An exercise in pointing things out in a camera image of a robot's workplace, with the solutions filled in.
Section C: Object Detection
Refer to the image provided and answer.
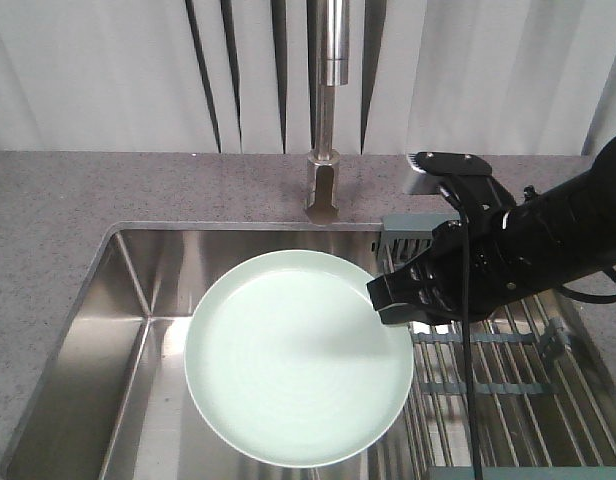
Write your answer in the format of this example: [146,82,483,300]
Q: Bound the grey steel dish drying rack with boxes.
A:
[370,213,616,480]

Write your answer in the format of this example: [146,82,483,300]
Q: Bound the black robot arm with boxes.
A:
[367,136,616,325]

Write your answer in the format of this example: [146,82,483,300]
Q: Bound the stainless steel sink basin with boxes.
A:
[0,214,441,479]

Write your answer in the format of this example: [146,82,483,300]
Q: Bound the white pleated curtain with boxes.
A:
[0,1,616,155]

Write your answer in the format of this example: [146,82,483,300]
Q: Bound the steel kitchen faucet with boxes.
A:
[305,0,350,225]

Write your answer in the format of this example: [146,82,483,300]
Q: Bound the light green round plate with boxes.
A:
[184,249,414,468]

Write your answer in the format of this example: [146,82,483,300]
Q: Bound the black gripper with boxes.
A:
[366,221,513,325]

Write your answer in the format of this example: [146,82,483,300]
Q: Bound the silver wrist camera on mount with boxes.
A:
[402,151,516,216]

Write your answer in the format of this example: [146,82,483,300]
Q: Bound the black camera cable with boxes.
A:
[437,184,485,480]

